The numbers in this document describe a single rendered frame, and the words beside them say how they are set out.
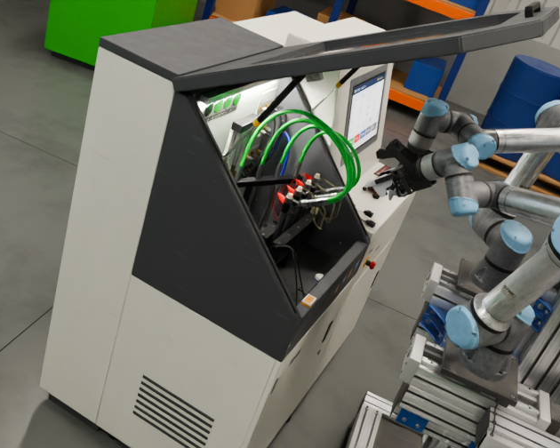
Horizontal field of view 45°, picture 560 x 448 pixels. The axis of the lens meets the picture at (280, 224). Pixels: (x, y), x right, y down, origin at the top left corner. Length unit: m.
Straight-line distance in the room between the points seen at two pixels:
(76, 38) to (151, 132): 3.99
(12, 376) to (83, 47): 3.56
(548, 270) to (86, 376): 1.69
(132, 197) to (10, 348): 1.18
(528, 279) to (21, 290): 2.40
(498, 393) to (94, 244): 1.34
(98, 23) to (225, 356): 4.09
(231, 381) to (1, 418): 0.99
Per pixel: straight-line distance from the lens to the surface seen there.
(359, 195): 2.88
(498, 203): 1.97
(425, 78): 7.54
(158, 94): 2.03
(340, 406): 3.32
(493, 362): 2.04
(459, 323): 1.87
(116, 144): 2.17
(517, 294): 1.78
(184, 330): 2.28
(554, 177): 7.02
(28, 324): 3.27
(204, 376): 2.34
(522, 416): 2.14
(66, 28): 6.04
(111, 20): 5.86
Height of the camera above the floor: 2.16
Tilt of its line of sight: 29 degrees down
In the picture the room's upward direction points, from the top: 20 degrees clockwise
